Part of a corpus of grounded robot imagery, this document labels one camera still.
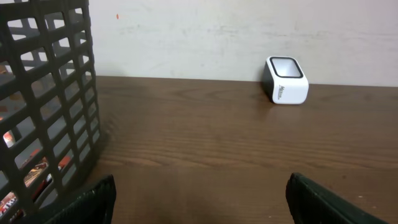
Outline dark grey plastic basket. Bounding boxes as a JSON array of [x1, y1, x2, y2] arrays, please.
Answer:
[[1, 0, 100, 223]]

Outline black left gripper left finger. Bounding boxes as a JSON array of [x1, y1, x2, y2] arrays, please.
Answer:
[[18, 174, 117, 224]]

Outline red chocolate bar wrapper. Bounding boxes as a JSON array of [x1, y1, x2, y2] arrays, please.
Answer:
[[1, 155, 72, 222]]

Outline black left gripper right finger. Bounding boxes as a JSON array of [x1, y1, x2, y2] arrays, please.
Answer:
[[285, 172, 385, 224]]

